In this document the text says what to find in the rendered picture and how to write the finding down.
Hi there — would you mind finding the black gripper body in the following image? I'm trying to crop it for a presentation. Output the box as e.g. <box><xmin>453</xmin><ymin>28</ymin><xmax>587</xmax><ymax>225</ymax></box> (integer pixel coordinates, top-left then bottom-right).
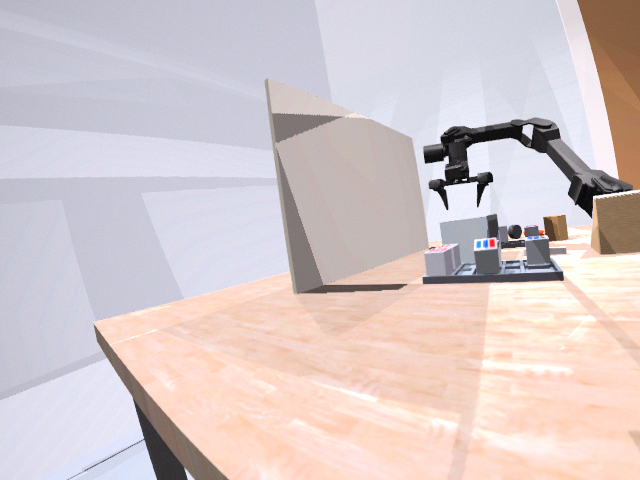
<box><xmin>428</xmin><ymin>157</ymin><xmax>493</xmax><ymax>189</ymax></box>

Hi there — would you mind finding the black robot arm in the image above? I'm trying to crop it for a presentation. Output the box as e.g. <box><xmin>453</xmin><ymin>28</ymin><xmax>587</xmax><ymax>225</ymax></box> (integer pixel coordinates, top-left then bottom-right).
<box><xmin>423</xmin><ymin>117</ymin><xmax>633</xmax><ymax>219</ymax></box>

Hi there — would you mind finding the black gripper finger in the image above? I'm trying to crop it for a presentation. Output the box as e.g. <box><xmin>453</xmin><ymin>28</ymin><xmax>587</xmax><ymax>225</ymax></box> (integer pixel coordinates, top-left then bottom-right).
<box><xmin>433</xmin><ymin>188</ymin><xmax>449</xmax><ymax>210</ymax></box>
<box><xmin>477</xmin><ymin>183</ymin><xmax>489</xmax><ymax>207</ymax></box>

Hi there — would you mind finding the black short cylinder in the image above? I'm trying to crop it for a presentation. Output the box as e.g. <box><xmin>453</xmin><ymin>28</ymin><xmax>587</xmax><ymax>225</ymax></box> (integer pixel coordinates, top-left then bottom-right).
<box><xmin>508</xmin><ymin>225</ymin><xmax>522</xmax><ymax>239</ymax></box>

